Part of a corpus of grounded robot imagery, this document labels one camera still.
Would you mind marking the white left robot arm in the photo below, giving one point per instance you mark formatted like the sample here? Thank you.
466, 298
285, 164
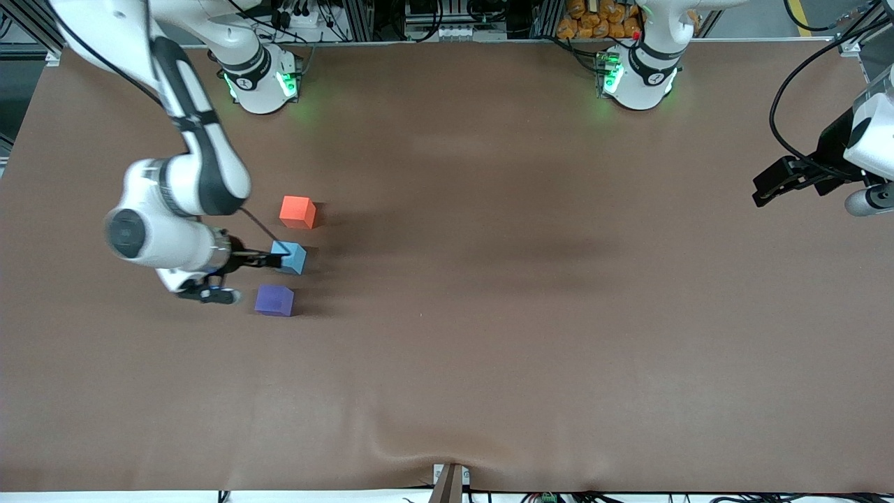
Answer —
639, 77

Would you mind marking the purple foam cube block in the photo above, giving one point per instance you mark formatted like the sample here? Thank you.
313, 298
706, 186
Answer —
272, 299

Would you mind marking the brown table cover mat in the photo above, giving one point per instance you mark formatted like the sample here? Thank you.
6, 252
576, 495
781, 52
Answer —
489, 349

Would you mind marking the aluminium frame profile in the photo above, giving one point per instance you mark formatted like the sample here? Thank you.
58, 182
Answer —
866, 45
28, 31

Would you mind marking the white power strip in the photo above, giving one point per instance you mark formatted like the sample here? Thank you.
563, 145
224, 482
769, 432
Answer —
469, 31

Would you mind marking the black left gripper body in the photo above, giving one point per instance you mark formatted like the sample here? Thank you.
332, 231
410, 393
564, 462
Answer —
828, 155

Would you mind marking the green terminal connector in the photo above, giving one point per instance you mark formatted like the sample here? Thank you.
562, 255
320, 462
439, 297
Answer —
547, 498

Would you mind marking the orange foam cube block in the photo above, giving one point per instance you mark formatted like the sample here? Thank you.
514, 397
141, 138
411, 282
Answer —
296, 209

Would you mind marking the blue foam cube block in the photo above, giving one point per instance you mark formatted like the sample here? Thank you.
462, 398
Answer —
295, 258

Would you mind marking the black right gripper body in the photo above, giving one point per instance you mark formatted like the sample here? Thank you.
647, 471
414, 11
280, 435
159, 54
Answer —
241, 260

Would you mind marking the pile of orange objects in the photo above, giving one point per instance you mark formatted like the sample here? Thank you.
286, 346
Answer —
601, 17

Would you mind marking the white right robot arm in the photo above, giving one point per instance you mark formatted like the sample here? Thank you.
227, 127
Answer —
174, 188

